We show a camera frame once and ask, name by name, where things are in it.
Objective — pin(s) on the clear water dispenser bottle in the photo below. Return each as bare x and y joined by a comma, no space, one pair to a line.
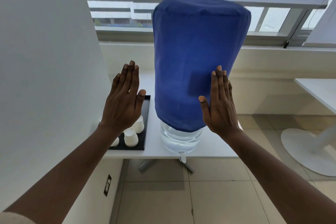
179,139

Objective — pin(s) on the white paper cup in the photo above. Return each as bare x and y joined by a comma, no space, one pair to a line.
115,142
138,125
131,137

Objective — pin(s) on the person's left little finger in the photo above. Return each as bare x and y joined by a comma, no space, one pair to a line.
116,82

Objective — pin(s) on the white building outside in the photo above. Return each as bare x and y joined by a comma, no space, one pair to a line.
118,12

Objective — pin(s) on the person's right forearm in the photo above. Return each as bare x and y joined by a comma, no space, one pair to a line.
278,179

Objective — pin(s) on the person's right little finger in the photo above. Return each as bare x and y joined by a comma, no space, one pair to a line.
230,91

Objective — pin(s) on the grey window frame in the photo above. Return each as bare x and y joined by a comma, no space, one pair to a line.
296,25

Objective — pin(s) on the blue cloth bottle cover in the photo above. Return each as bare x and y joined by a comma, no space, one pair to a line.
194,55

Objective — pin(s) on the person's right hand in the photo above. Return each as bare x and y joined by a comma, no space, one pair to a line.
221,113

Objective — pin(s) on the person's right middle finger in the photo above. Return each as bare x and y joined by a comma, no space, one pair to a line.
220,82

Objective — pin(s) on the white dispenser tap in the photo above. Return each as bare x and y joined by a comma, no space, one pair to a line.
183,158

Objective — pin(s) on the person's left thumb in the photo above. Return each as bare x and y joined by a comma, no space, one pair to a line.
141,99

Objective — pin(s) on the white pedestal table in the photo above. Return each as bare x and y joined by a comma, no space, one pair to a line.
301,147

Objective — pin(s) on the person's left forearm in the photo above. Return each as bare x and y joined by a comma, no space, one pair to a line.
60,179

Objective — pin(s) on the person's left middle finger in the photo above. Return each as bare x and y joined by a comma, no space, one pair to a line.
130,74

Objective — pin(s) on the beige sleeve cuff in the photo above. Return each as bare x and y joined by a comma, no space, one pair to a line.
14,218

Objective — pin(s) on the person's right thumb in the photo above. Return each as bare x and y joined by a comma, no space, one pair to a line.
204,104

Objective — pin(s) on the grey metal table leg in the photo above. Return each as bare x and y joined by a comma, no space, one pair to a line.
147,164

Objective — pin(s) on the black wall outlet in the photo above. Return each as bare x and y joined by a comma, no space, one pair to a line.
107,185

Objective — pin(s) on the black tray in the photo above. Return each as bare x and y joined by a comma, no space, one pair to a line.
145,116

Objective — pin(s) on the person's left hand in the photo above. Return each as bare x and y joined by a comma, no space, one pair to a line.
122,108

